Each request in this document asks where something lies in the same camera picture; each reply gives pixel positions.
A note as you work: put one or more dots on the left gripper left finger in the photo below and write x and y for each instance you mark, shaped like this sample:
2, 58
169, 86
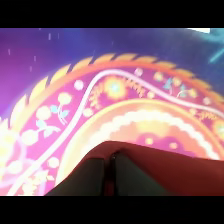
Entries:
85, 180

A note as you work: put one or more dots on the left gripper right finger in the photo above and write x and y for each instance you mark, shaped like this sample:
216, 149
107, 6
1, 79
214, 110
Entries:
135, 180

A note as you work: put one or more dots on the dark red garment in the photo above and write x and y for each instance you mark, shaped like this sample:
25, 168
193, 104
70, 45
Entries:
173, 170

